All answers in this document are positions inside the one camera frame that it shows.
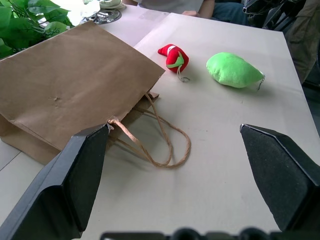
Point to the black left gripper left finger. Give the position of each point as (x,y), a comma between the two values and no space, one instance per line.
(62,185)

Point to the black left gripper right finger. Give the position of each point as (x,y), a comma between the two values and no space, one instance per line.
(280,175)

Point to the green plush toy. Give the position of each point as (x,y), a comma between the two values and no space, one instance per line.
(232,70)

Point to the red plush toy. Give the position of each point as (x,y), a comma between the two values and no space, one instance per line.
(176,58)

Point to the black chair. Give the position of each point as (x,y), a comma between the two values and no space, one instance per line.
(272,12)

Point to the green artificial leafy plant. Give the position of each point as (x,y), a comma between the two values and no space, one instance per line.
(23,23)

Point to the round metal dish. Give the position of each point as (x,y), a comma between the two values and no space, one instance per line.
(105,17)

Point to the person in dark trousers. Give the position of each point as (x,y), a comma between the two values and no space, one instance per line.
(225,10)

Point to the pale green coiled object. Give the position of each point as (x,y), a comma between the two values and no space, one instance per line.
(112,4)

